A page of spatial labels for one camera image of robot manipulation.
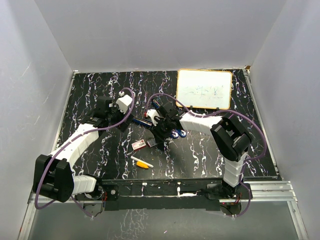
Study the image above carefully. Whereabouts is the staple tray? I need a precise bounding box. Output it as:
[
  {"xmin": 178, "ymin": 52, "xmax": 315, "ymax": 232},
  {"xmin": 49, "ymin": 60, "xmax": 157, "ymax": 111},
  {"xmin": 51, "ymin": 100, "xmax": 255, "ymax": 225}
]
[{"xmin": 146, "ymin": 138, "xmax": 157, "ymax": 148}]

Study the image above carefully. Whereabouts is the yellow marker cap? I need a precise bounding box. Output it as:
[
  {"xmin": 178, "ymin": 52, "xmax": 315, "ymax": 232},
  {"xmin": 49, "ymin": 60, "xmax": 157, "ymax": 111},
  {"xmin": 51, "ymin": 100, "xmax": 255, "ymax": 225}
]
[{"xmin": 136, "ymin": 161, "xmax": 149, "ymax": 169}]

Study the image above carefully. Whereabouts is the small whiteboard orange frame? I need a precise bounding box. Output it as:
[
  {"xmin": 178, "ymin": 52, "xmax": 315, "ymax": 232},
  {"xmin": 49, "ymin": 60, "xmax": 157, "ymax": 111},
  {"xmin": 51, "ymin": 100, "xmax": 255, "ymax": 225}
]
[{"xmin": 176, "ymin": 69, "xmax": 233, "ymax": 110}]

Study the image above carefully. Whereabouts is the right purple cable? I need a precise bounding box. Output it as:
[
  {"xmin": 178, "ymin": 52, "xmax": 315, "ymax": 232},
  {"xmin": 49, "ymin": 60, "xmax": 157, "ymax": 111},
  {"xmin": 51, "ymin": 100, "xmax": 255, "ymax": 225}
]
[{"xmin": 147, "ymin": 93, "xmax": 267, "ymax": 218}]

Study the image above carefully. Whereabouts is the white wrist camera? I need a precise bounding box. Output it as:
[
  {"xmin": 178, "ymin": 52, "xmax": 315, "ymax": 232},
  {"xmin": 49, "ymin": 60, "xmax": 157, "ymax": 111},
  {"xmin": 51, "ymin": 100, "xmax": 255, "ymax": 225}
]
[
  {"xmin": 115, "ymin": 91, "xmax": 133, "ymax": 114},
  {"xmin": 145, "ymin": 109, "xmax": 161, "ymax": 126}
]

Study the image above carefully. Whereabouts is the red white staple box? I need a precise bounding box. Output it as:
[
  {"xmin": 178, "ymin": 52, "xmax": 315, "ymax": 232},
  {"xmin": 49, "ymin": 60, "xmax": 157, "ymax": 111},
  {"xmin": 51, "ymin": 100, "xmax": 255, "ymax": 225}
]
[{"xmin": 131, "ymin": 139, "xmax": 147, "ymax": 151}]

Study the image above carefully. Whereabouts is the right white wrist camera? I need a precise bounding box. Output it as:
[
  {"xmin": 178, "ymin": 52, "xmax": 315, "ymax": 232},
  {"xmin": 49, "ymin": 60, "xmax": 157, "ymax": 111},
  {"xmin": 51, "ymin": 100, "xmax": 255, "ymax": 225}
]
[{"xmin": 145, "ymin": 109, "xmax": 161, "ymax": 126}]

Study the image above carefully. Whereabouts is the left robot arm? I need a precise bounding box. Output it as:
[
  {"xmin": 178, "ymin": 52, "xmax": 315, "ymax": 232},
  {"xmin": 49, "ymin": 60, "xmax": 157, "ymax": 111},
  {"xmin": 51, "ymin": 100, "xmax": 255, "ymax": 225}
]
[{"xmin": 32, "ymin": 95, "xmax": 133, "ymax": 203}]

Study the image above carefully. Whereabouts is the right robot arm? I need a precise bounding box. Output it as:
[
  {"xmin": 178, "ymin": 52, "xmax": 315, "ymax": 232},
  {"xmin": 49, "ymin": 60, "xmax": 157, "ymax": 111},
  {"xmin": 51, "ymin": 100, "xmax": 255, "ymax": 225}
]
[{"xmin": 145, "ymin": 103, "xmax": 252, "ymax": 199}]

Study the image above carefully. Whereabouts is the white marker pen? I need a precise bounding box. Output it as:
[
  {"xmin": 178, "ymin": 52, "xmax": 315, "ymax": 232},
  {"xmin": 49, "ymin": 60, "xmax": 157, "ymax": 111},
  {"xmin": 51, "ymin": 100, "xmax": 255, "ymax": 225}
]
[{"xmin": 130, "ymin": 156, "xmax": 154, "ymax": 168}]

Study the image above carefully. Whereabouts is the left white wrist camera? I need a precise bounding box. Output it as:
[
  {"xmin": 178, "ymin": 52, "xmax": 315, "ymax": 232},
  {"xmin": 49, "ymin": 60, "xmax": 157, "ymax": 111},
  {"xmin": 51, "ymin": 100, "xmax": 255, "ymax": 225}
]
[{"xmin": 115, "ymin": 91, "xmax": 133, "ymax": 114}]

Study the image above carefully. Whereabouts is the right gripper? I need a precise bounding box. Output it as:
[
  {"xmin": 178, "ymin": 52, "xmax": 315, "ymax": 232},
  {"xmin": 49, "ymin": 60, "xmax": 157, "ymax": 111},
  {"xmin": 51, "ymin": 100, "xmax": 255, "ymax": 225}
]
[{"xmin": 149, "ymin": 118, "xmax": 173, "ymax": 144}]

